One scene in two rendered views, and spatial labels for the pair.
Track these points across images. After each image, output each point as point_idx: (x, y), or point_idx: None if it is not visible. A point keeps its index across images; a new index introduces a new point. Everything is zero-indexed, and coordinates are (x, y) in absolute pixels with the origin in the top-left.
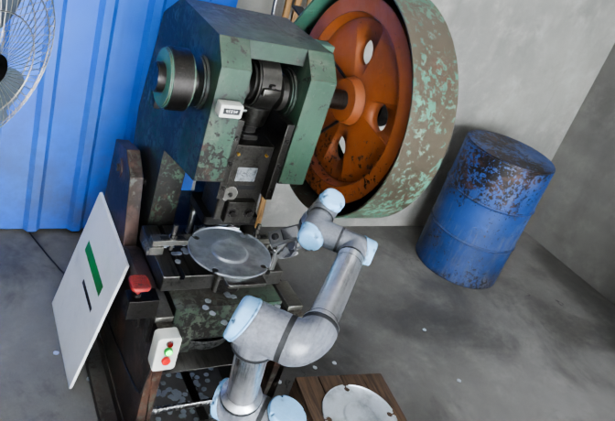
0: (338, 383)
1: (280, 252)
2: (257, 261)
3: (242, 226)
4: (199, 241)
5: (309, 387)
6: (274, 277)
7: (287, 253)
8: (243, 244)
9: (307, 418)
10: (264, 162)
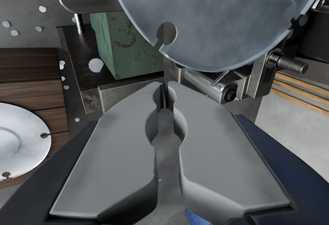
0: (53, 127)
1: (152, 107)
2: (193, 19)
3: (294, 47)
4: None
5: (42, 93)
6: (171, 76)
7: (59, 183)
8: None
9: None
10: None
